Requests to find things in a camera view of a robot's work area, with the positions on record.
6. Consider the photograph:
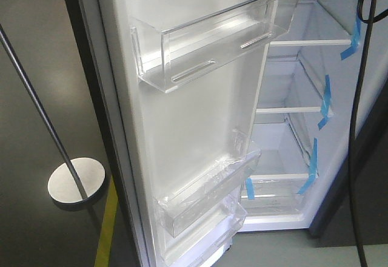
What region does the fridge door with shelves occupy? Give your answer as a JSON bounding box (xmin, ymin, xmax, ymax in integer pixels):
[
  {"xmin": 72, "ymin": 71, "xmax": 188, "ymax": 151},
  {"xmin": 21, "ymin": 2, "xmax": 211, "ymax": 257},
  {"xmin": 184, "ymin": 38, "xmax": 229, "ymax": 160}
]
[{"xmin": 57, "ymin": 0, "xmax": 306, "ymax": 267}]

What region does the white open fridge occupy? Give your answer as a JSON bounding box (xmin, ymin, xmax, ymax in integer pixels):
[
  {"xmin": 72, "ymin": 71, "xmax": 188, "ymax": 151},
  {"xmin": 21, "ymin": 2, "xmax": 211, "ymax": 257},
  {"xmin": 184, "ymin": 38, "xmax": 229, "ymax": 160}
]
[{"xmin": 241, "ymin": 0, "xmax": 370, "ymax": 233}]

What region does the clear upper door bin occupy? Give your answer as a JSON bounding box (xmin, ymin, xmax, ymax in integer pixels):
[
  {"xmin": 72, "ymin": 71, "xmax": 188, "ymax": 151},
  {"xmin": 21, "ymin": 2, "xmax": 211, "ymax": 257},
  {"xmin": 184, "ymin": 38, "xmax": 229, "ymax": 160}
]
[{"xmin": 130, "ymin": 0, "xmax": 299, "ymax": 93}]

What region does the clear door bin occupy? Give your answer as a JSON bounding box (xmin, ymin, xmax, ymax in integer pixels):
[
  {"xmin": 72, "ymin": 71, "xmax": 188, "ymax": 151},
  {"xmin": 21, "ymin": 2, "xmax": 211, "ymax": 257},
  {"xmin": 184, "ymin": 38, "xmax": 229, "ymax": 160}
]
[
  {"xmin": 158, "ymin": 149, "xmax": 261, "ymax": 237},
  {"xmin": 130, "ymin": 0, "xmax": 299, "ymax": 93}
]

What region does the clear lower door bin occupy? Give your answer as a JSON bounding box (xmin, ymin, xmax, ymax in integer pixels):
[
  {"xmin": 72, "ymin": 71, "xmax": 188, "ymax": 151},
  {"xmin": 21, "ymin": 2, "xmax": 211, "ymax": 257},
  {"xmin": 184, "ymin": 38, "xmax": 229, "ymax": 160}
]
[{"xmin": 158, "ymin": 149, "xmax": 261, "ymax": 237}]

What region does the metal stand with round base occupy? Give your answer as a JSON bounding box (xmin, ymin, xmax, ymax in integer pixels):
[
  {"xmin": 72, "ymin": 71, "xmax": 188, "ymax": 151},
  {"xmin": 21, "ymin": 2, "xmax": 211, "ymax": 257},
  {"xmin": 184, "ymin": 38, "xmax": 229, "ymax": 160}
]
[{"xmin": 0, "ymin": 24, "xmax": 107, "ymax": 212}]

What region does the black camera cable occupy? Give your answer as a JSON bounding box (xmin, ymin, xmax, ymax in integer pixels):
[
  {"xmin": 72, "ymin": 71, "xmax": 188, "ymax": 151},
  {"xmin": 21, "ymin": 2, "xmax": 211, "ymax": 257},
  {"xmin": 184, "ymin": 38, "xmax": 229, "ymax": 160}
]
[{"xmin": 348, "ymin": 0, "xmax": 388, "ymax": 267}]

